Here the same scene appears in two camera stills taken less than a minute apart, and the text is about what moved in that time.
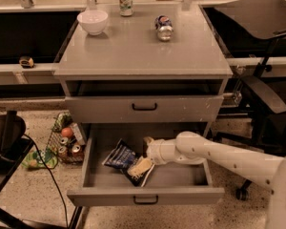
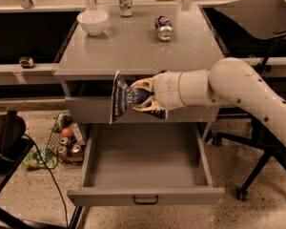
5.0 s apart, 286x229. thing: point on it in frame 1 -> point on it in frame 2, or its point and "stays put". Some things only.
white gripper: (156, 153) -> (167, 90)
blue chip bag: (121, 157) -> (125, 97)
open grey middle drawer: (173, 182) stays put
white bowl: (93, 21) stays put
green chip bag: (64, 120) stays put
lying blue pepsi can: (164, 27) stays put
